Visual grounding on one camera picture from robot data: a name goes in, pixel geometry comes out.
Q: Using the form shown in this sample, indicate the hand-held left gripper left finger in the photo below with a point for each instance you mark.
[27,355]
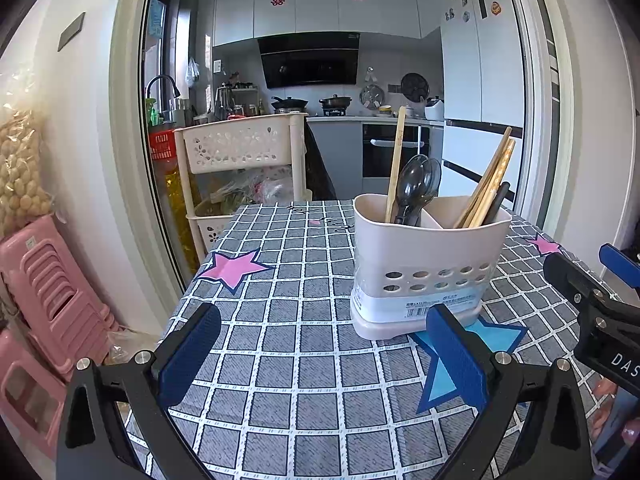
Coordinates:
[192,355]

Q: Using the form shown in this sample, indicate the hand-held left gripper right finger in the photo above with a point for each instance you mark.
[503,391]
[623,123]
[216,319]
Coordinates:
[457,360]

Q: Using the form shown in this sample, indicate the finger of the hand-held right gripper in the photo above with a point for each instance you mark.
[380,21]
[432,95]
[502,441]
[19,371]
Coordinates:
[570,275]
[620,260]

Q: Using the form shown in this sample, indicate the white plastic utensil holder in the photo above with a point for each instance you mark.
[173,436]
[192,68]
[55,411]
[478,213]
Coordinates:
[430,260]

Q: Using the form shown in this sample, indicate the black chopstick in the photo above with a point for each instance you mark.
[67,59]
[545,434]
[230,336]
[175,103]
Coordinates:
[501,194]

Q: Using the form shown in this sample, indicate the plain bamboo chopstick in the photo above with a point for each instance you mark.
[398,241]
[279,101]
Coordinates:
[493,160]
[482,195]

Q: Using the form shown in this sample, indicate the clear grey plastic spoon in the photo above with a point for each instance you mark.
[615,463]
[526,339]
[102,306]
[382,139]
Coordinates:
[434,175]
[412,175]

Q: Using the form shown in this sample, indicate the person's right hand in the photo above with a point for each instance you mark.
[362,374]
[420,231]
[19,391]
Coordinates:
[607,388]

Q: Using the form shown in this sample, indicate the clear plastic bag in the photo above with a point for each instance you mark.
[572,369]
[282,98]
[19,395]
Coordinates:
[130,347]

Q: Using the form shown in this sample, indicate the grey checked star tablecloth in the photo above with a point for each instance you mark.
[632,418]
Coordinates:
[300,350]

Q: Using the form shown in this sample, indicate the yellow cooking oil bottle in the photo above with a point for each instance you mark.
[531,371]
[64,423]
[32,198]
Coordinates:
[180,210]

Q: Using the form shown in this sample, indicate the stack of pink plastic stools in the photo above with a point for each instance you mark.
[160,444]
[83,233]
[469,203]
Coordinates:
[55,285]

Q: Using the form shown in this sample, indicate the single pink plastic stool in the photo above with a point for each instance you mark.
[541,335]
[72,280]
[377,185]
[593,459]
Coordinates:
[25,395]

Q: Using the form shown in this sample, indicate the plastic bags of vegetables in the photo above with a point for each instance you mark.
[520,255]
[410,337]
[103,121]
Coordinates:
[250,187]

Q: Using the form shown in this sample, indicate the red plastic basket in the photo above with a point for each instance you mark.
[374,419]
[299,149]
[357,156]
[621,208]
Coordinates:
[162,145]

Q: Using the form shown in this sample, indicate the white rice cooker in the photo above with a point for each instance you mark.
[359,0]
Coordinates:
[434,110]

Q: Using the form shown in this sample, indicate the beige plastic storage cart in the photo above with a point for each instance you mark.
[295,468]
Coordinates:
[235,145]

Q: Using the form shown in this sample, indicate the black built-in oven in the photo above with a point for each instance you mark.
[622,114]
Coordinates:
[380,155]

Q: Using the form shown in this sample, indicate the white refrigerator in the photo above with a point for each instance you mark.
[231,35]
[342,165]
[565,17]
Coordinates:
[480,70]

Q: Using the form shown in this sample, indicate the round black hanging pan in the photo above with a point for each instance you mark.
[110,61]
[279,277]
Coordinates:
[415,87]

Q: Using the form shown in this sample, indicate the bag of round puffed snacks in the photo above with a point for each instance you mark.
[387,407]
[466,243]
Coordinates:
[22,170]

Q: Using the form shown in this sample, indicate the glass kettle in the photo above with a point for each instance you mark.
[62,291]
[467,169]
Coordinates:
[223,105]

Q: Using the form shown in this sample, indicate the round steel hanging lid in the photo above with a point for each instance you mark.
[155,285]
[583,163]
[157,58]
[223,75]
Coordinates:
[372,96]

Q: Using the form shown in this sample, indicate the black wok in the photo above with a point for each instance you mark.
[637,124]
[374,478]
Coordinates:
[290,105]

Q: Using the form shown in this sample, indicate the kitchen faucet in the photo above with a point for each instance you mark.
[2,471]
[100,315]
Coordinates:
[160,80]

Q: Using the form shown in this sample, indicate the hanging plastic bag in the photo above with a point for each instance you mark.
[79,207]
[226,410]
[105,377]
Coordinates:
[192,72]

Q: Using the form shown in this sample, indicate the black cooking pot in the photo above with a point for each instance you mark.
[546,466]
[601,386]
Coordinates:
[335,102]

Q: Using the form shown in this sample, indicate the black range hood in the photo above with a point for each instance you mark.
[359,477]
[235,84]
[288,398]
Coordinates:
[310,62]

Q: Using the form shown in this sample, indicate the light blue hanging cloth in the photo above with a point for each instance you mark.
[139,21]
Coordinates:
[156,15]

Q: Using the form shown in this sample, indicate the white upper kitchen cabinets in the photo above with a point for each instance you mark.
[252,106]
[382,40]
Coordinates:
[325,10]

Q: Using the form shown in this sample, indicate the white door frame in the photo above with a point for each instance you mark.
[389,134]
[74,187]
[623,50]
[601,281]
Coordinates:
[125,110]

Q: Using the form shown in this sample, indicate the grey wall switch plate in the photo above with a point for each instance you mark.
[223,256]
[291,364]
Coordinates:
[71,32]

